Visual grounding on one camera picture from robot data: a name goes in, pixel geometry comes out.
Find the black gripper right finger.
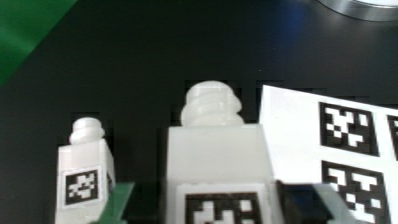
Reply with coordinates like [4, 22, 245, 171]
[276, 179, 363, 224]

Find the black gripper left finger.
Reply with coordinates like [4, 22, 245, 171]
[89, 182, 135, 224]

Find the white leg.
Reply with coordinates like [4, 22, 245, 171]
[55, 117, 116, 224]
[165, 81, 283, 224]

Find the white marker sheet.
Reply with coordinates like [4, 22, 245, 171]
[260, 86, 398, 224]

